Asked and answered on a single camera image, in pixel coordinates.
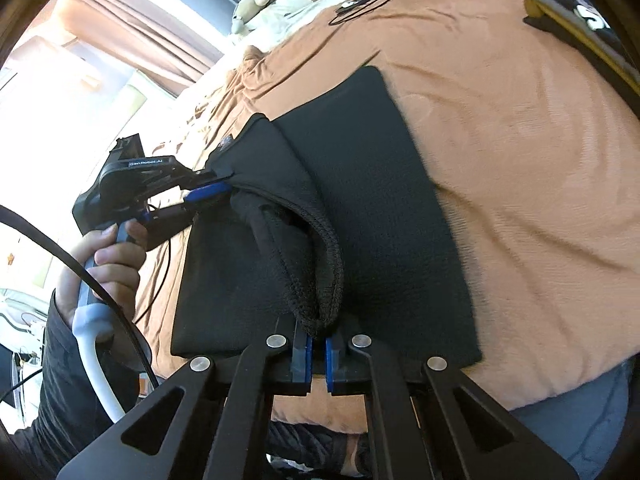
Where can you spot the folded dark clothes stack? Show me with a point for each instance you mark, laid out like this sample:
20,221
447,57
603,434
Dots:
575,10

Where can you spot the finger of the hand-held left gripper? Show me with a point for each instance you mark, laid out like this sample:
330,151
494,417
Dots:
210,192
210,176

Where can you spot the person's left hand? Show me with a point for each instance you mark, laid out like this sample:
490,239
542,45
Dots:
117,270

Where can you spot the beige plush toy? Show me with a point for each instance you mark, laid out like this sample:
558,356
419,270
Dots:
252,7

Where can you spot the black knit garment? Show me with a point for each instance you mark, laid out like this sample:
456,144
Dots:
375,185

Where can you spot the person's left forearm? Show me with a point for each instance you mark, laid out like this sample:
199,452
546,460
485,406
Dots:
60,385

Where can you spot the person's leg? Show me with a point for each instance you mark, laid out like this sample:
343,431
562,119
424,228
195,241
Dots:
320,447

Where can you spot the black power adapter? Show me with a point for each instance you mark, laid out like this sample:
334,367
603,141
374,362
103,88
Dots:
356,3

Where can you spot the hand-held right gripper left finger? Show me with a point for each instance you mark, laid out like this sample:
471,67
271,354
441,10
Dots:
307,365

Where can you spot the pink curtain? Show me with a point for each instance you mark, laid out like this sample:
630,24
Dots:
125,35

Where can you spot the orange blanket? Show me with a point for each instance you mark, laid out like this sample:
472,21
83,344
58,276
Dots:
500,185

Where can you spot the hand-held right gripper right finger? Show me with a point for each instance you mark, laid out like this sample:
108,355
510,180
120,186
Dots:
330,365

